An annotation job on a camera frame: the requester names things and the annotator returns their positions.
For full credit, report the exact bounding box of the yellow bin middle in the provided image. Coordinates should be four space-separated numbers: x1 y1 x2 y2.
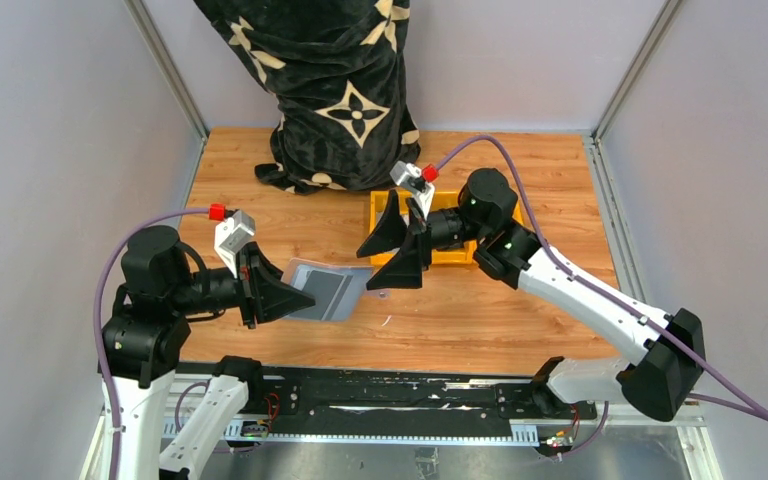
426 191 476 265

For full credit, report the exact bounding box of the yellow bin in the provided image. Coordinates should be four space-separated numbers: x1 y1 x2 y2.
426 191 476 265
368 190 411 267

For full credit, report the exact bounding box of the aluminium frame rail left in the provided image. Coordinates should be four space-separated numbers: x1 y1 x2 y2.
124 0 209 145

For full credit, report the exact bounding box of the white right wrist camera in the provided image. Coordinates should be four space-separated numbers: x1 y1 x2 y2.
390 161 439 218

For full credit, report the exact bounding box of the aluminium frame rail right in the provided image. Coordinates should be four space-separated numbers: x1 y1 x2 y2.
582 0 684 299

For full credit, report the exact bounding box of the black patterned blanket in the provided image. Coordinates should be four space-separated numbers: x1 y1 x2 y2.
196 0 421 195

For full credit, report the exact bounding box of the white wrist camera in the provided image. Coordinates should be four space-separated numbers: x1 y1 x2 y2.
390 161 439 218
209 205 256 279

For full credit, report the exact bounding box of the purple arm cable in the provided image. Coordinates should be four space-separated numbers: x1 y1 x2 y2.
92 203 228 480
423 135 768 458

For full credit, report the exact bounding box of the black card in holder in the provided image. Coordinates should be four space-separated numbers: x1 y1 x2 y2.
294 269 352 322

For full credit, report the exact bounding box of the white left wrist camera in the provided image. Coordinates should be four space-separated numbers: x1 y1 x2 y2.
209 205 256 279

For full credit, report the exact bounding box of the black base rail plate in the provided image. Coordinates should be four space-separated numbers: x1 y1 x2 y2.
242 366 597 444

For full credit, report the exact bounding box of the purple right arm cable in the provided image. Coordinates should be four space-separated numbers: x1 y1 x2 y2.
423 135 768 458

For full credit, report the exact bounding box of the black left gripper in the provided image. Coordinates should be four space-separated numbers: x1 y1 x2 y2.
171 239 317 325

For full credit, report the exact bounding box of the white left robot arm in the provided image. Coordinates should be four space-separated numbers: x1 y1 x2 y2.
100 220 316 479

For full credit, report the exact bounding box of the aluminium frame rail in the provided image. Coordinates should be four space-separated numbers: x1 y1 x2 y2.
582 0 684 299
124 0 209 145

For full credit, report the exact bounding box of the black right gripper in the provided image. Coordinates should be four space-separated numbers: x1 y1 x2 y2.
356 190 488 291

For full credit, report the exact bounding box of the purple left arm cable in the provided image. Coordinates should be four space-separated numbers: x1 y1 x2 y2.
92 203 228 480

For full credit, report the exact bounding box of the yellow bin left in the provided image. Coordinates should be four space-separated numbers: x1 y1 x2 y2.
368 190 411 267

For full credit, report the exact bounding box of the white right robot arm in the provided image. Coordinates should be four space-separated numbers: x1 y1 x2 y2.
356 162 705 422

